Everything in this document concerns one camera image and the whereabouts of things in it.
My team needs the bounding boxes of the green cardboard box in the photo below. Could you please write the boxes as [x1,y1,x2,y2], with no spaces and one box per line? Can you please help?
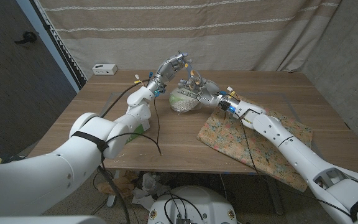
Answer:
[125,119,151,144]

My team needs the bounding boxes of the white power strip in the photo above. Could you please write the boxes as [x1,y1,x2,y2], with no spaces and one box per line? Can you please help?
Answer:
[92,63,119,76]

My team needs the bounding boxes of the orange handled scissors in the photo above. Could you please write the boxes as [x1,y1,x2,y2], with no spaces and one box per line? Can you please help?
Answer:
[178,51,203,91]

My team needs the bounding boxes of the crumpled brown paper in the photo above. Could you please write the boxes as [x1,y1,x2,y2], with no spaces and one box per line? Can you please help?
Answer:
[96,170,139,200]

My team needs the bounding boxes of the dark wooden door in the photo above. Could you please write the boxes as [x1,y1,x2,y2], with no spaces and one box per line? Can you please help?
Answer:
[0,0,78,156]

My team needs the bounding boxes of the grey table leg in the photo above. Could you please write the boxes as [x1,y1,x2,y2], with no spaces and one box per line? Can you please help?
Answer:
[264,174,285,216]

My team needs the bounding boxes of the beige striped curtain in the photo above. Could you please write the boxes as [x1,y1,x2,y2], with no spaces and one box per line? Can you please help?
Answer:
[37,0,343,80]

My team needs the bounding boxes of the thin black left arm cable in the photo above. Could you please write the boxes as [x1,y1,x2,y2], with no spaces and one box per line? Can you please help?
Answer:
[104,93,163,156]

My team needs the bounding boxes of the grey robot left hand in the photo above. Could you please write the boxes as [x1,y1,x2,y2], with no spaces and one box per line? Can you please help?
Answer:
[147,51,189,94]

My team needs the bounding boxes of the floral patterned cloth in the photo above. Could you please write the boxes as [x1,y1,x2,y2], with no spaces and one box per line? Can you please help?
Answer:
[196,96,314,193]

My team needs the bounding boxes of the black curtain frame pole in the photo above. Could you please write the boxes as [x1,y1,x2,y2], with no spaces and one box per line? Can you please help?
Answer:
[29,0,88,91]

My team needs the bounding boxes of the black door handle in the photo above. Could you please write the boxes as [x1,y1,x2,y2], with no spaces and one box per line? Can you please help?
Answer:
[14,30,38,45]

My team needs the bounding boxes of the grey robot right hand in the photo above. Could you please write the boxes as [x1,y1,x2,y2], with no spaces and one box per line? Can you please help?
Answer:
[177,77,230,109]

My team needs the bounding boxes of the white table leg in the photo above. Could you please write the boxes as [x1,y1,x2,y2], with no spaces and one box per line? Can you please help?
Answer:
[106,169,121,208]

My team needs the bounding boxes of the bag of white candies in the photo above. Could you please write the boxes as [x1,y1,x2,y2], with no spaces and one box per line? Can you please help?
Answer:
[168,88,203,114]

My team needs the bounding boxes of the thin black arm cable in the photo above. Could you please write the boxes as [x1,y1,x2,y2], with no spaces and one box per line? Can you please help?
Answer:
[239,114,352,217]
[104,93,163,156]

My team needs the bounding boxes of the black torso cables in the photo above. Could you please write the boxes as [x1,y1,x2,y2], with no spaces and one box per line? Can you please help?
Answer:
[165,191,205,224]

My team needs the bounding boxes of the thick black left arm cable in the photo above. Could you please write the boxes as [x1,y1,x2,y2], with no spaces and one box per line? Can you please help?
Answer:
[99,79,151,119]

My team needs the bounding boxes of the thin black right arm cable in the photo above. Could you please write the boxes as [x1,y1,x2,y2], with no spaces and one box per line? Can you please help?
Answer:
[239,114,352,217]

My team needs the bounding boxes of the crumpled white paper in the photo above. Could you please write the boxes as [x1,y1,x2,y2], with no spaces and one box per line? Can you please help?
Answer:
[131,172,172,212]

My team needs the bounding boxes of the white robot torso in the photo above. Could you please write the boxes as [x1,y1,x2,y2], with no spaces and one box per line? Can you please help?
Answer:
[147,185,238,224]

